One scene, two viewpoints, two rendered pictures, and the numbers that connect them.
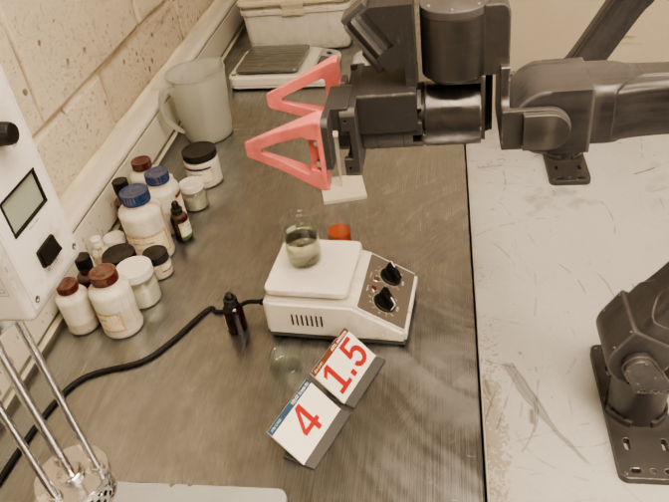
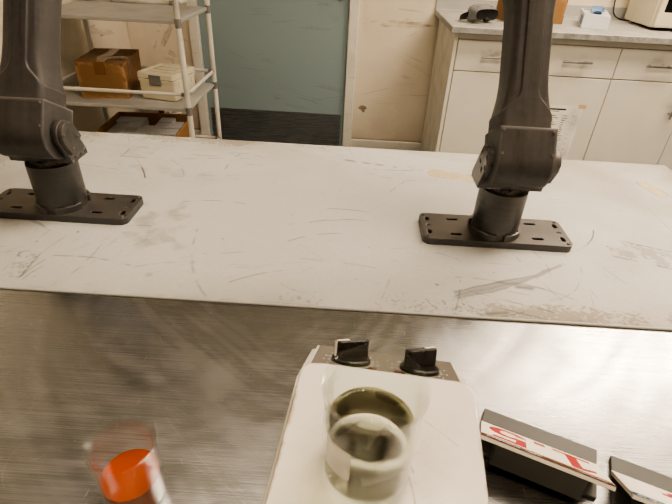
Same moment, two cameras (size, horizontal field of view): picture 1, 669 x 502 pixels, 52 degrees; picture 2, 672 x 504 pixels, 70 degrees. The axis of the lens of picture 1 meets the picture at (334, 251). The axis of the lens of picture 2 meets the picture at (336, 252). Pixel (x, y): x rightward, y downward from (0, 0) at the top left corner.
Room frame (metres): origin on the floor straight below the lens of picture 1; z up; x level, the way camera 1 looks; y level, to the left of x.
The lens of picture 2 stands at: (0.82, 0.19, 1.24)
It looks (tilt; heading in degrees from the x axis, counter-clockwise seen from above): 34 degrees down; 259
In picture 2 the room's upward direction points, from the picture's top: 3 degrees clockwise
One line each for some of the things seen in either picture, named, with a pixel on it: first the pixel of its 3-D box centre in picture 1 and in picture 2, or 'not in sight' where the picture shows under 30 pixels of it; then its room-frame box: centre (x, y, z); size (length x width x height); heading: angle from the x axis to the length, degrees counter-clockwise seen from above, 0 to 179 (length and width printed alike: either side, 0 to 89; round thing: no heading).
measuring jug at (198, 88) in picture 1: (197, 106); not in sight; (1.38, 0.25, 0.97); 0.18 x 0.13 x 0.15; 136
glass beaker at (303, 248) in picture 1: (304, 239); (371, 423); (0.77, 0.04, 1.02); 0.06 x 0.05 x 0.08; 63
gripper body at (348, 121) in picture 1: (383, 116); not in sight; (0.56, -0.06, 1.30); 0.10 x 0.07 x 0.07; 168
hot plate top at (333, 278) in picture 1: (314, 267); (381, 450); (0.76, 0.03, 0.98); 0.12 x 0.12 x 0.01; 73
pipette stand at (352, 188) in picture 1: (339, 160); not in sight; (1.08, -0.03, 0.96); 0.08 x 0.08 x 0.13; 1
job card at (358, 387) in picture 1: (348, 367); (541, 444); (0.62, 0.00, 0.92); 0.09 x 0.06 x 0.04; 146
